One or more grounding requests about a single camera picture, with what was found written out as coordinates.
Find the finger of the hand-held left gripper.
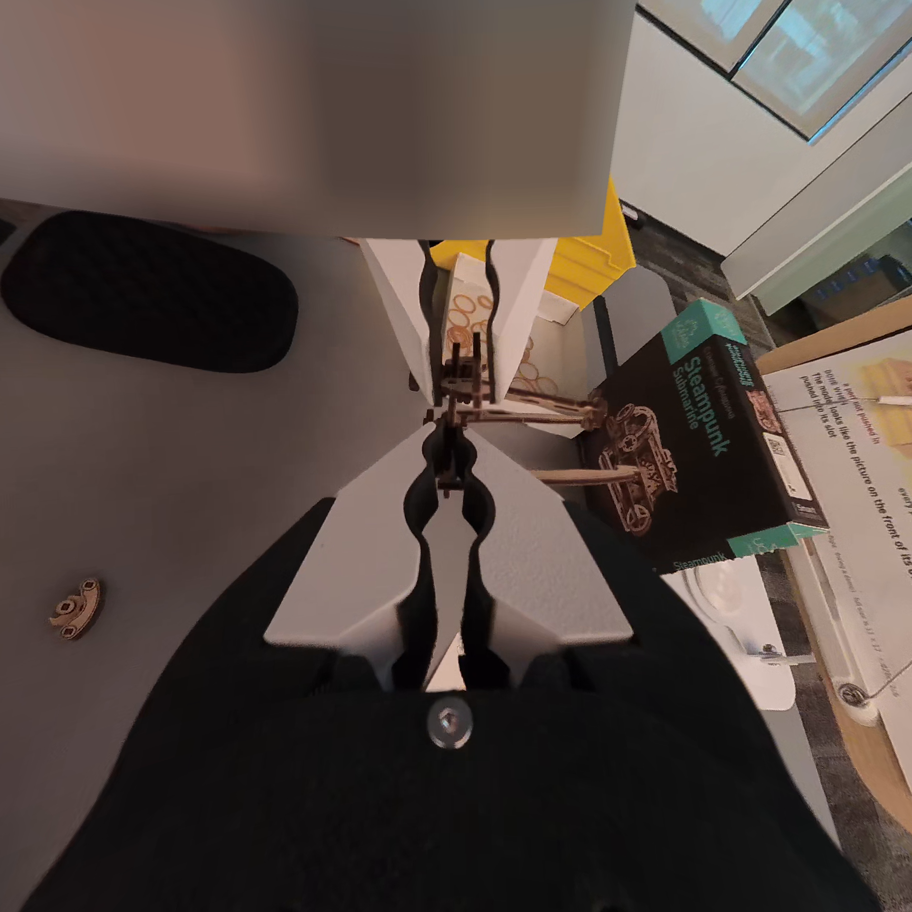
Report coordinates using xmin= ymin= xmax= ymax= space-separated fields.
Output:
xmin=358 ymin=238 xmax=439 ymax=406
xmin=484 ymin=238 xmax=559 ymax=401

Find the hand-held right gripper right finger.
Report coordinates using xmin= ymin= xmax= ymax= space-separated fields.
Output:
xmin=462 ymin=425 xmax=635 ymax=675

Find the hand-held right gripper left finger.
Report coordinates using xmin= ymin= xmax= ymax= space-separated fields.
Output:
xmin=264 ymin=420 xmax=444 ymax=688

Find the wooden gear model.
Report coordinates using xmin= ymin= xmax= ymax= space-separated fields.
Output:
xmin=420 ymin=335 xmax=610 ymax=500

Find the black model kit box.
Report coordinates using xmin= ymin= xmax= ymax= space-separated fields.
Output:
xmin=580 ymin=298 xmax=831 ymax=577

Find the white cardboard box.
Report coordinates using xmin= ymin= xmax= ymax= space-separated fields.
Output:
xmin=447 ymin=253 xmax=587 ymax=400

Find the pile of rubber bands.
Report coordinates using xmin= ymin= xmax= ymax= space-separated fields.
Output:
xmin=445 ymin=295 xmax=539 ymax=386

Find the yellow plastic bin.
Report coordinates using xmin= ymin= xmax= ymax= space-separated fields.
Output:
xmin=427 ymin=174 xmax=637 ymax=314

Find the long wooden lever part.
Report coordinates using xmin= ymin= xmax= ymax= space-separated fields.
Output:
xmin=531 ymin=466 xmax=642 ymax=487

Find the black padded cushion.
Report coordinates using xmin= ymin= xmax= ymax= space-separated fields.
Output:
xmin=0 ymin=210 xmax=300 ymax=375

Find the curved wooden part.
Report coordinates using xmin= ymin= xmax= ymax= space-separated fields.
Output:
xmin=48 ymin=577 xmax=103 ymax=640

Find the glass window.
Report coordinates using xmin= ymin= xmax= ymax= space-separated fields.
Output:
xmin=634 ymin=0 xmax=912 ymax=143

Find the white rounded base plate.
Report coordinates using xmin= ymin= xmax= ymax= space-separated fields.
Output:
xmin=659 ymin=570 xmax=798 ymax=712

